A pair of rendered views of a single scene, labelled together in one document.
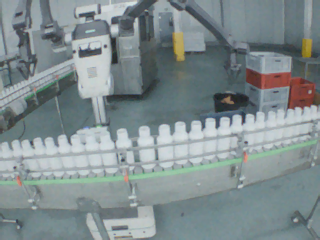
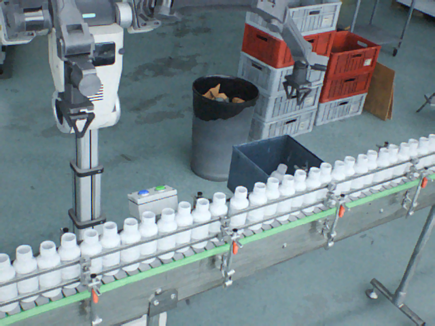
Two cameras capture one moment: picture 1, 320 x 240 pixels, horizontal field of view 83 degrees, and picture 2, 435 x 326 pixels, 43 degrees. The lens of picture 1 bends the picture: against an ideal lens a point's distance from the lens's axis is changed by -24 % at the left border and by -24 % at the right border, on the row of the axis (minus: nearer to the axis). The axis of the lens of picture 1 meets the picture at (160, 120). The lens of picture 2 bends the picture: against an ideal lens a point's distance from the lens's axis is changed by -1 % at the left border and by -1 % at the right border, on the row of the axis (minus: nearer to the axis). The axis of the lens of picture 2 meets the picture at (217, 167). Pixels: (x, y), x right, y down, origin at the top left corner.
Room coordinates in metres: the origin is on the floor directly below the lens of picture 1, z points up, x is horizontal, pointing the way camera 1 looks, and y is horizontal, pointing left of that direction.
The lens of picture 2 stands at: (-0.42, 0.87, 2.14)
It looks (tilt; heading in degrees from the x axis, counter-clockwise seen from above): 32 degrees down; 329
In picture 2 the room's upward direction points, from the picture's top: 8 degrees clockwise
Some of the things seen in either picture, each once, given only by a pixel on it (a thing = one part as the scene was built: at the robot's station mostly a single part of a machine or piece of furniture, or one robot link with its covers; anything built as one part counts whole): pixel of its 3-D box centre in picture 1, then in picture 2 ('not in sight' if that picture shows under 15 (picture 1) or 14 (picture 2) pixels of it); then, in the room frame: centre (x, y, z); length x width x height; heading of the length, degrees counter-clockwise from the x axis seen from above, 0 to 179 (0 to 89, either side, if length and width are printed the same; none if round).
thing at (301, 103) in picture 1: (294, 99); (332, 77); (3.06, -2.28, 0.33); 0.61 x 0.41 x 0.22; 99
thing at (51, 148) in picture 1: (53, 157); (130, 244); (0.72, 0.44, 1.08); 0.06 x 0.06 x 0.17
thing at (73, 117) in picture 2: (26, 68); (78, 119); (0.84, 0.55, 1.44); 0.07 x 0.07 x 0.09; 6
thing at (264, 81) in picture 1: (268, 76); (288, 39); (2.89, -1.60, 0.78); 0.61 x 0.41 x 0.22; 103
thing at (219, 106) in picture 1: (230, 121); (220, 130); (2.47, -0.86, 0.32); 0.45 x 0.45 x 0.64
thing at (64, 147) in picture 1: (66, 155); (147, 237); (0.73, 0.38, 1.08); 0.06 x 0.06 x 0.17
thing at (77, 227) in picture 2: not in sight; (88, 249); (1.38, 0.38, 0.49); 0.13 x 0.13 x 0.40; 6
